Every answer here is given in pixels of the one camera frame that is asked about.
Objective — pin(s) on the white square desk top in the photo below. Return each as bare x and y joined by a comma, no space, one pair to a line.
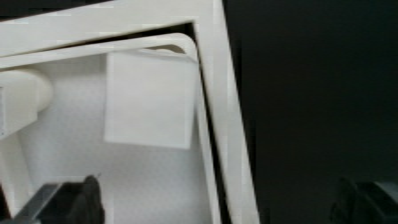
156,179

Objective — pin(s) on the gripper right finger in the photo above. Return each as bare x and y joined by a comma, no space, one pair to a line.
366,203

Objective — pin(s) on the white desk leg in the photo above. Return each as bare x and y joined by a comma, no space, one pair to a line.
151,89
25,98

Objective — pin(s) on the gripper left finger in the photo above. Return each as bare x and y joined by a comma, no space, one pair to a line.
64,204

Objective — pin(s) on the white L-shaped fence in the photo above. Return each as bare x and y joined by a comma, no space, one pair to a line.
128,16

